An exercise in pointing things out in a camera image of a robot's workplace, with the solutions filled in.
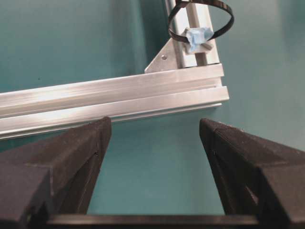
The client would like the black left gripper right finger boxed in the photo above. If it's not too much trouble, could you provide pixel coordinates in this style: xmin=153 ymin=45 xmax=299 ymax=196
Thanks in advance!
xmin=199 ymin=118 xmax=305 ymax=229

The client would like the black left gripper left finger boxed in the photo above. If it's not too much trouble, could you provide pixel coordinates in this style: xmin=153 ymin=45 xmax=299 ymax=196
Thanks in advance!
xmin=0 ymin=117 xmax=112 ymax=229

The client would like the black zip tie loop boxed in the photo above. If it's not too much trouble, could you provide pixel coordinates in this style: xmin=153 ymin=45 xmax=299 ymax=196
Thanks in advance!
xmin=168 ymin=0 xmax=234 ymax=44

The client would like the blue tape piece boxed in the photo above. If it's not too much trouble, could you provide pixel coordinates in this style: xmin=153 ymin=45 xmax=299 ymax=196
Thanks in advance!
xmin=184 ymin=27 xmax=214 ymax=53

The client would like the aluminium extrusion frame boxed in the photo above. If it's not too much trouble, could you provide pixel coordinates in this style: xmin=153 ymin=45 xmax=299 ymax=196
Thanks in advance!
xmin=0 ymin=0 xmax=230 ymax=140

